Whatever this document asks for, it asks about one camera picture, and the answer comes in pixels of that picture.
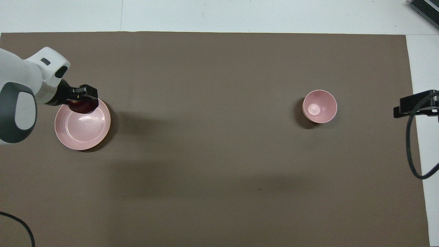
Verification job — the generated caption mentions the pink plate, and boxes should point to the pink plate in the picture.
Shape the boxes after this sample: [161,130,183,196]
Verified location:
[55,99,111,151]

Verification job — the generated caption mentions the brown table mat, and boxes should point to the brown table mat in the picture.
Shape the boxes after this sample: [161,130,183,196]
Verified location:
[0,32,430,247]

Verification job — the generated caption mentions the red apple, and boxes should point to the red apple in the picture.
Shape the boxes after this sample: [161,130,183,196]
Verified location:
[67,99,98,114]

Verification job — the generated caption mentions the black ridged device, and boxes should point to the black ridged device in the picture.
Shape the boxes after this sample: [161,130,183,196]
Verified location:
[410,0,439,30]

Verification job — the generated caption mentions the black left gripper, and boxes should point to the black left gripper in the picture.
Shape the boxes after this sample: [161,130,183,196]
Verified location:
[51,80,99,112]

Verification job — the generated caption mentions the pink bowl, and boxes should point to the pink bowl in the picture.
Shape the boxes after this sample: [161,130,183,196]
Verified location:
[302,90,338,124]

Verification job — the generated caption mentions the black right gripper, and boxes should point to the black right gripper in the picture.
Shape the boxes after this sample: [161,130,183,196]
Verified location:
[393,90,439,122]

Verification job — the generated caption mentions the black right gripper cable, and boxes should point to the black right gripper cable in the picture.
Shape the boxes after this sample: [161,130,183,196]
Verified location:
[406,92,439,180]

